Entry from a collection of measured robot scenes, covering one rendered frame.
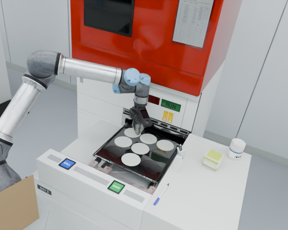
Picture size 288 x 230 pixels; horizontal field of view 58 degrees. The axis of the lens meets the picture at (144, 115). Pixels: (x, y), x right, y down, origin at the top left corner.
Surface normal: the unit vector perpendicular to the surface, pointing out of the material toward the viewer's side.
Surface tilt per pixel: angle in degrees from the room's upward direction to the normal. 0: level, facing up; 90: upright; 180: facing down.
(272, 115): 90
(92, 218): 90
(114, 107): 90
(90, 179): 0
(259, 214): 0
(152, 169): 0
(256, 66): 90
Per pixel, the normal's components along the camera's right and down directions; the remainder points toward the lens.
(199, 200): 0.11, -0.84
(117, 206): -0.43, 0.43
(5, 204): 0.76, 0.41
